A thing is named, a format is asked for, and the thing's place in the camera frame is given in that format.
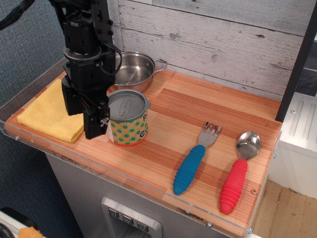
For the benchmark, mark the black and orange object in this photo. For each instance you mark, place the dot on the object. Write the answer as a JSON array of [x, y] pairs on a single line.
[[15, 225]]

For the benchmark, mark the grey toy fridge cabinet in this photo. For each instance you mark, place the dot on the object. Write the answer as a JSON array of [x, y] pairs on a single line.
[[85, 183]]

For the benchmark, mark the red handled spoon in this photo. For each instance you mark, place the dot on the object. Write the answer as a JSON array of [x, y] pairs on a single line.
[[247, 147]]

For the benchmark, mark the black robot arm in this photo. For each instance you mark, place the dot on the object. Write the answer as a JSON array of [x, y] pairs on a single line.
[[86, 26]]

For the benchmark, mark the clear acrylic table guard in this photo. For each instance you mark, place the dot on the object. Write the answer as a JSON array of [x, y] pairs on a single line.
[[141, 176]]

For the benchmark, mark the silver dispenser button panel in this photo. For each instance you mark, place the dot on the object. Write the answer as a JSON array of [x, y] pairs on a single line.
[[125, 222]]

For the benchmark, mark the white toy furniture piece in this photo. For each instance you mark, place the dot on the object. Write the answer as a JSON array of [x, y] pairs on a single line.
[[294, 162]]

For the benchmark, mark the yellow folded cloth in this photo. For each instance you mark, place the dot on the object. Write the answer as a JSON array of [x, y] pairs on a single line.
[[47, 114]]

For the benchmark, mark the small stainless steel pot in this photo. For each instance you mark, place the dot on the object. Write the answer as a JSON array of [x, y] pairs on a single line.
[[137, 71]]

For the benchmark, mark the green orange dotted toy can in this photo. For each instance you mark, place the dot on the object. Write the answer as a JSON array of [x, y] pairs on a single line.
[[128, 123]]

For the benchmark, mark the dark vertical post right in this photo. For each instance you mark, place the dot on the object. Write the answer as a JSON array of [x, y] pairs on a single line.
[[298, 66]]

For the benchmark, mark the blue handled fork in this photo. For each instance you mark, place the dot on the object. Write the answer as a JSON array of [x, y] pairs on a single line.
[[187, 171]]

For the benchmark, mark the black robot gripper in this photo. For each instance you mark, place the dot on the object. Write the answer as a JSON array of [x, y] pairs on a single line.
[[88, 77]]

